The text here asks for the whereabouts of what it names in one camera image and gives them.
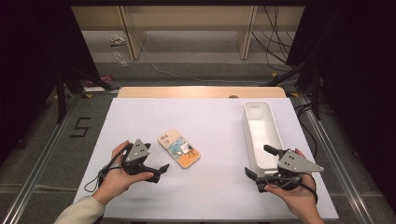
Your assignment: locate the beige wooden shelf unit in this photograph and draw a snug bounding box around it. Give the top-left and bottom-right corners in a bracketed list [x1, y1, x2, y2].
[70, 5, 306, 61]

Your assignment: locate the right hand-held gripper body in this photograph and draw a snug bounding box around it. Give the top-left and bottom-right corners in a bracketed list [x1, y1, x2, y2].
[264, 148, 325, 191]

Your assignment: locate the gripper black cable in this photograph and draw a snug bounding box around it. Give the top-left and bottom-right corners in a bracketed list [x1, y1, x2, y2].
[83, 146, 133, 194]
[298, 172, 319, 205]

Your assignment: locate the light wooden table edge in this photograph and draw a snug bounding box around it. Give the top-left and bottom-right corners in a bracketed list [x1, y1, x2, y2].
[117, 86, 288, 99]

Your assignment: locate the aluminium floor rail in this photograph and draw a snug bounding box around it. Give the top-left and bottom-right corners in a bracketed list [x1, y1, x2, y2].
[1, 92, 82, 224]
[298, 92, 376, 224]

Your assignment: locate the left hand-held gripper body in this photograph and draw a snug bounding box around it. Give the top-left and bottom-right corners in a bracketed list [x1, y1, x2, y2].
[121, 138, 161, 183]

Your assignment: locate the white table mat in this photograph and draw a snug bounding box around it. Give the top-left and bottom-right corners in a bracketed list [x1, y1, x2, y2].
[74, 97, 340, 220]

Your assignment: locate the crumpled paper scrap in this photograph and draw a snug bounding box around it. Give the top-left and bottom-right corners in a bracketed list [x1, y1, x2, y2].
[109, 34, 127, 48]

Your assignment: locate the black cable bundle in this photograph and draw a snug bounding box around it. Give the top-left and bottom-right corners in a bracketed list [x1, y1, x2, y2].
[251, 5, 300, 73]

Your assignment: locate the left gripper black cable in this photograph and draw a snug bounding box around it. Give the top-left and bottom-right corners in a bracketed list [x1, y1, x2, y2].
[83, 146, 133, 194]

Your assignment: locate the person's right hand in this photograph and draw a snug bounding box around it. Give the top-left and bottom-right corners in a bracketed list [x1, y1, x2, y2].
[264, 148, 326, 224]

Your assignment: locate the clear plastic bottle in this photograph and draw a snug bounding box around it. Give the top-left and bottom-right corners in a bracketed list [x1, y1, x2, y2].
[112, 50, 129, 68]

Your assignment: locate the white plastic storage bin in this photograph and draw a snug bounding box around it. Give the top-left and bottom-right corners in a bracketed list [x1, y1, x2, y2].
[242, 101, 286, 176]

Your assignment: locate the person's left hand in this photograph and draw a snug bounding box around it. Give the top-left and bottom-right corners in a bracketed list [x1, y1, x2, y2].
[92, 140, 155, 206]

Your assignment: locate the black metal stand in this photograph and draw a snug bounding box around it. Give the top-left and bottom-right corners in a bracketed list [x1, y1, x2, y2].
[55, 62, 120, 124]
[266, 61, 322, 121]

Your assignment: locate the pink packet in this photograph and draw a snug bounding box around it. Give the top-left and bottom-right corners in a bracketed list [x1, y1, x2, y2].
[85, 74, 113, 88]

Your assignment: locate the black curtain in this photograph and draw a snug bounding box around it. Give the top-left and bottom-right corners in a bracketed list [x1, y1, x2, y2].
[0, 0, 101, 162]
[286, 0, 396, 213]

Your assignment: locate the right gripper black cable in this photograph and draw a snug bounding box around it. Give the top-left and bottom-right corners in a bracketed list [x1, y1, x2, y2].
[298, 172, 319, 205]

